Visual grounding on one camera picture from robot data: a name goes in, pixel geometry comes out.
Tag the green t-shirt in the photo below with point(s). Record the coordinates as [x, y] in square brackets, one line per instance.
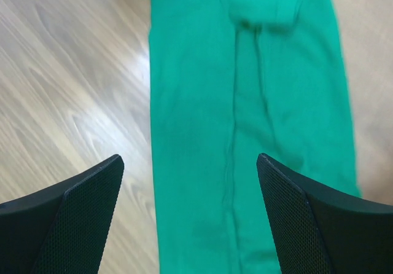
[229, 80]

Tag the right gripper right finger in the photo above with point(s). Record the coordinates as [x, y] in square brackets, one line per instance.
[318, 229]

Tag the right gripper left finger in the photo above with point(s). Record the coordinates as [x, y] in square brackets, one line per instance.
[64, 227]

